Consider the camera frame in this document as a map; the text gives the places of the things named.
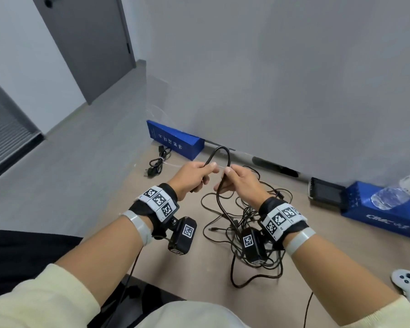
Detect person's left hand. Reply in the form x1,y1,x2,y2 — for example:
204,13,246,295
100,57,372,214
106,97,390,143
166,161,220,202

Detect person's right hand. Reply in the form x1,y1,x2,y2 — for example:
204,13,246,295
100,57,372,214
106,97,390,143
214,165,270,212

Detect black cable with round plug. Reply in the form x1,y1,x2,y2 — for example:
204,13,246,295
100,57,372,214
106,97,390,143
144,145,173,177

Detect pile of black cables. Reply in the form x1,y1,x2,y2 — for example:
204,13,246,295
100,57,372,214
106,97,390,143
200,165,294,270

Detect thick black power cable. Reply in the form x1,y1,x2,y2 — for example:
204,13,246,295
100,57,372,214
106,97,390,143
190,146,284,289

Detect person's left forearm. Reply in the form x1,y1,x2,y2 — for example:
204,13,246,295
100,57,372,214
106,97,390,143
0,218,148,328

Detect person's right forearm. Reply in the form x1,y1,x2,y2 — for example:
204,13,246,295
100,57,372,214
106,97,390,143
290,235,410,328

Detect person's cream sweater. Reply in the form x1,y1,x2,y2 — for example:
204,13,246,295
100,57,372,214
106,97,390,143
133,300,250,328

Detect blue triangular box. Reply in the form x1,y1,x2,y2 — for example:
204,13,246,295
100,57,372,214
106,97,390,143
147,120,205,160

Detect grey left wristband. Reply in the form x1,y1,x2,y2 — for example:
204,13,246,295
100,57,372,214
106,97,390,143
121,210,154,246

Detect grey wristband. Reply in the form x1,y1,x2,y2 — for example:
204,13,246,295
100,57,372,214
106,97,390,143
284,227,317,256
121,210,154,246

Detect grey right wristband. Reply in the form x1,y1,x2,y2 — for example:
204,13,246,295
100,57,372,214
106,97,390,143
284,227,317,256

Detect small black screen device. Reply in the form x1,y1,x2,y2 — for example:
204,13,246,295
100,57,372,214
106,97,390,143
307,177,346,210

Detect light wooden table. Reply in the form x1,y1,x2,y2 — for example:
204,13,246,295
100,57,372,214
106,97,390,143
123,139,410,328

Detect black office chair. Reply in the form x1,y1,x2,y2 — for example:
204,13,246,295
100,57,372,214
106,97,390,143
95,275,187,328

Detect blue rectangular box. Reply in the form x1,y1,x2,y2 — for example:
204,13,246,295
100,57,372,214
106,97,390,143
341,181,410,240

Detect clear plastic water bottle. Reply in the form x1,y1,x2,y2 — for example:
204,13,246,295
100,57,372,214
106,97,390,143
370,170,410,211

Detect grey door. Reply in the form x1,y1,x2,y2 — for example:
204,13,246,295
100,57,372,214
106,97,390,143
31,0,137,106

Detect grey window blinds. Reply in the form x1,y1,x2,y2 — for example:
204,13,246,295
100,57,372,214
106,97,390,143
0,71,43,187

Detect white game controller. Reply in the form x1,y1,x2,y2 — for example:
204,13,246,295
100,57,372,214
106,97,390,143
391,268,410,308

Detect left wrist marker strap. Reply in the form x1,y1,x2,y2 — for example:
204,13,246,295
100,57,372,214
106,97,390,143
128,183,180,240

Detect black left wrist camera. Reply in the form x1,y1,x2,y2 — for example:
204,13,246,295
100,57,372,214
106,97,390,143
167,216,198,255

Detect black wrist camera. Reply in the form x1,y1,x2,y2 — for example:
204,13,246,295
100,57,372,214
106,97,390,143
167,216,198,255
241,228,269,265

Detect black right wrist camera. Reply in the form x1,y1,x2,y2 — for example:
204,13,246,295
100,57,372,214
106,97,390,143
241,228,269,265

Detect black left camera cable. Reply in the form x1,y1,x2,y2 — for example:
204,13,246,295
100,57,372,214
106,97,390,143
121,249,141,304

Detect black camera cable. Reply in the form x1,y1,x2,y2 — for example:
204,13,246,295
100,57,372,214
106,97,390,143
121,249,141,304
302,292,314,328

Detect black right camera cable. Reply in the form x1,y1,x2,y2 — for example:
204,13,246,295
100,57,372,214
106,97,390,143
302,292,314,328

